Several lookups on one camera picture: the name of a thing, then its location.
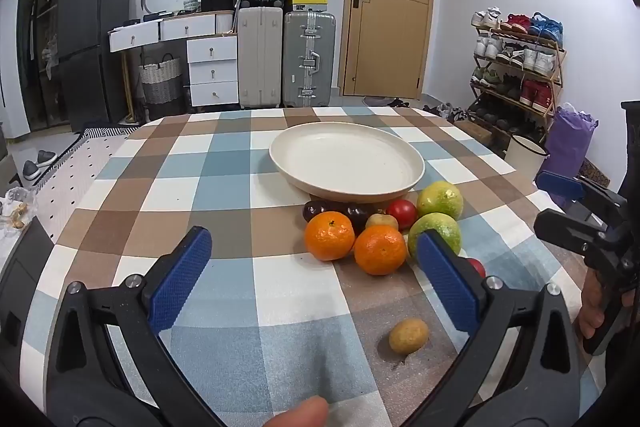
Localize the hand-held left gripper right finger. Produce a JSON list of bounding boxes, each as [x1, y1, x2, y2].
[[405, 229, 596, 427]]

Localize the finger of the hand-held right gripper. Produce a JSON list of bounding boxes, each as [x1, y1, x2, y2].
[[536, 171, 627, 214], [533, 202, 608, 260]]

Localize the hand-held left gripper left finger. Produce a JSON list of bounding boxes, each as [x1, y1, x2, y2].
[[47, 226, 226, 427]]

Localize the green citrus fruit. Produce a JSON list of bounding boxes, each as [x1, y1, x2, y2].
[[407, 213, 461, 260]]

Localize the small brown-yellow fruit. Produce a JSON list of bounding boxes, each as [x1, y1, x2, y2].
[[389, 318, 431, 354]]

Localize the orange mandarin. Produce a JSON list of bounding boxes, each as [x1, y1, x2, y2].
[[305, 211, 356, 262], [354, 225, 407, 276]]

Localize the yellow-green citrus fruit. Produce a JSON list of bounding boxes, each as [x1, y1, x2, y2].
[[416, 181, 464, 220]]

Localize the small red tomato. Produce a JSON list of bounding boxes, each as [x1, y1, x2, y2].
[[386, 199, 418, 230]]

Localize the small yellow-red fruit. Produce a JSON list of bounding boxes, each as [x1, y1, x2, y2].
[[365, 213, 399, 232]]

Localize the dark purple plum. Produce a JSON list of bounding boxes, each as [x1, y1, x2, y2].
[[302, 200, 331, 224], [342, 203, 373, 233]]

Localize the cream round plate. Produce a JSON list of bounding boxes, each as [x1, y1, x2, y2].
[[269, 122, 426, 200]]

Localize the person's right hand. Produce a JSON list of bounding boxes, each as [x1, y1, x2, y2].
[[577, 269, 626, 340]]

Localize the person's left hand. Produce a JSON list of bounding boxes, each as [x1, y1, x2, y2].
[[260, 396, 330, 427]]

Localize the brown doormat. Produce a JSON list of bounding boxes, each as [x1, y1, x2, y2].
[[580, 158, 612, 188]]

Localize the purple bag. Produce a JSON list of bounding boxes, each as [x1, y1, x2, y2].
[[542, 103, 598, 180]]

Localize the white bucket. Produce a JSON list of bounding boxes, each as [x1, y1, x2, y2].
[[505, 134, 549, 180]]

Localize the checkered tablecloth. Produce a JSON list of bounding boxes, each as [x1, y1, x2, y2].
[[20, 107, 601, 427]]

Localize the wooden shoe rack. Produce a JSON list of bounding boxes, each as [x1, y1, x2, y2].
[[469, 7, 567, 142]]

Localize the rows of racked shoes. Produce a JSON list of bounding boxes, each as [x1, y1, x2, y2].
[[470, 7, 565, 132]]

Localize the group of loose sneakers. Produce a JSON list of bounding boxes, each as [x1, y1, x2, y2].
[[424, 103, 471, 124]]

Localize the dotted beige blanket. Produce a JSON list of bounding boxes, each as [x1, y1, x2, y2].
[[30, 134, 131, 248]]

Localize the black and white patterned rug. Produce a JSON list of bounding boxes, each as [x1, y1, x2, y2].
[[80, 127, 132, 138]]

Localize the clear plastic bag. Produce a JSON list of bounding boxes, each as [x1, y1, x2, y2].
[[0, 187, 38, 230]]

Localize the woven laundry basket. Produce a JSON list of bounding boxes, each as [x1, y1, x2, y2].
[[138, 54, 182, 106]]

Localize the white dresser with drawers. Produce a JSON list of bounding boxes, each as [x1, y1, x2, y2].
[[109, 11, 240, 108]]

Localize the beige suitcase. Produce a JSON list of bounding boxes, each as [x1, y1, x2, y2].
[[236, 6, 284, 110]]

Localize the wooden door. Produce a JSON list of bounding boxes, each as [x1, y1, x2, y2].
[[339, 0, 436, 100]]

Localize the grey suitcase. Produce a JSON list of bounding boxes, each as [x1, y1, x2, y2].
[[282, 10, 337, 108]]

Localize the dark grey refrigerator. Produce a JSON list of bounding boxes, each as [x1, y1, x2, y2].
[[57, 0, 132, 132]]

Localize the glass-door wardrobe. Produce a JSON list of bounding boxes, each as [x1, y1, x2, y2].
[[15, 0, 71, 132]]

